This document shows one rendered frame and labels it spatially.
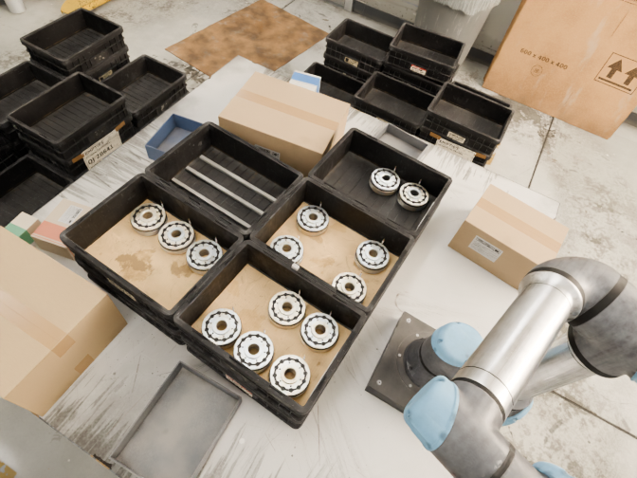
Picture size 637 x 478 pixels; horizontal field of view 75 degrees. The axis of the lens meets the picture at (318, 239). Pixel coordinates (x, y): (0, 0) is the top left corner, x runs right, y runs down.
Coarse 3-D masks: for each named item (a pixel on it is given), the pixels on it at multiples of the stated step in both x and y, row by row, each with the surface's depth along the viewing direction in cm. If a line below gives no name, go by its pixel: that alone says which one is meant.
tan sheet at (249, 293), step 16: (240, 272) 122; (256, 272) 123; (240, 288) 119; (256, 288) 120; (272, 288) 120; (224, 304) 116; (240, 304) 117; (256, 304) 117; (256, 320) 115; (272, 336) 113; (288, 336) 113; (256, 352) 110; (288, 352) 111; (304, 352) 111; (336, 352) 112; (320, 368) 109; (304, 400) 104
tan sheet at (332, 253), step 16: (288, 224) 134; (336, 224) 136; (272, 240) 130; (304, 240) 131; (320, 240) 132; (336, 240) 132; (352, 240) 133; (368, 240) 134; (304, 256) 128; (320, 256) 128; (336, 256) 129; (352, 256) 130; (320, 272) 125; (336, 272) 126; (352, 272) 127; (384, 272) 128; (368, 288) 124; (368, 304) 121
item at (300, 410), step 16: (272, 256) 115; (320, 288) 111; (352, 304) 110; (176, 320) 102; (192, 336) 101; (352, 336) 106; (224, 352) 99; (240, 368) 97; (320, 384) 99; (288, 400) 94
